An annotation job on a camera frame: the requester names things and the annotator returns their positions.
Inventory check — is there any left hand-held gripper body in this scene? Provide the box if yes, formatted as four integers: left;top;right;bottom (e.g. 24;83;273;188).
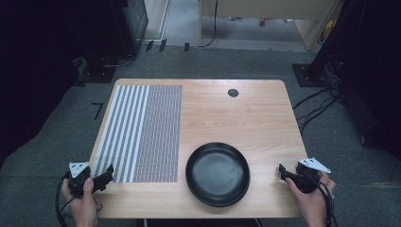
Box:
67;161;96;199

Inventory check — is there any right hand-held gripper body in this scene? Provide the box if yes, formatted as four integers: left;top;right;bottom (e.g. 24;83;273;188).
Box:
285;157;332;194

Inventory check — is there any person's right hand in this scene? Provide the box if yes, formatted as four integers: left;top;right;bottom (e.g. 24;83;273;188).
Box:
285;170;337;227

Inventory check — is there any person's left hand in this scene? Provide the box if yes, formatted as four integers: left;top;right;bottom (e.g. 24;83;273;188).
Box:
61;176;101;227

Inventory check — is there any striped woven placemat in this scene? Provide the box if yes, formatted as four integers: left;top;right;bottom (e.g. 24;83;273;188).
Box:
91;84;183;184

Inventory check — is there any black tape corner mark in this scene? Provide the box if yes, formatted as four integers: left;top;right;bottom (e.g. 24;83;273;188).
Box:
91;101;104;121

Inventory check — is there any black round plate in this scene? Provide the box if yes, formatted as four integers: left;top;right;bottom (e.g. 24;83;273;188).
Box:
184;142;252;208

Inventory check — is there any black stand with square base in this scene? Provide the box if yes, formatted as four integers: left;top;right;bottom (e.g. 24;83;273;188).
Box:
74;0;140;85

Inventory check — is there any black curtain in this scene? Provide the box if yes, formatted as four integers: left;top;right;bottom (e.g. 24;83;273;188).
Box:
310;0;401;160
0;0;127;168

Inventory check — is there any light wooden cabinet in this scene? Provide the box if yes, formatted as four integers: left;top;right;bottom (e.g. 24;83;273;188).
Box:
199;0;343;52

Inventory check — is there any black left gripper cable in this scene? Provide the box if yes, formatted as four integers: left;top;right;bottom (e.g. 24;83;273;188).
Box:
55;174;78;227

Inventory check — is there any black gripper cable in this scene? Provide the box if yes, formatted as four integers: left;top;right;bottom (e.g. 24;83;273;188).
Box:
55;174;78;227
302;169;340;227

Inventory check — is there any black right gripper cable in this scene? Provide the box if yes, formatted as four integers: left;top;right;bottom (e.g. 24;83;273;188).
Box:
302;169;340;227

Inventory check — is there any black floor cables bundle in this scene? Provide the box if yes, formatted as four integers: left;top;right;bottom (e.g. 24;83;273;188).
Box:
292;53;346;135

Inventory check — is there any black stand base plate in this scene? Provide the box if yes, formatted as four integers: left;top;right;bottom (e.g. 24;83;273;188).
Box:
291;62;330;88

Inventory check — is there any black hanging cable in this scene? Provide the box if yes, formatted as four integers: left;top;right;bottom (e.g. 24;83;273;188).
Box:
199;0;219;49

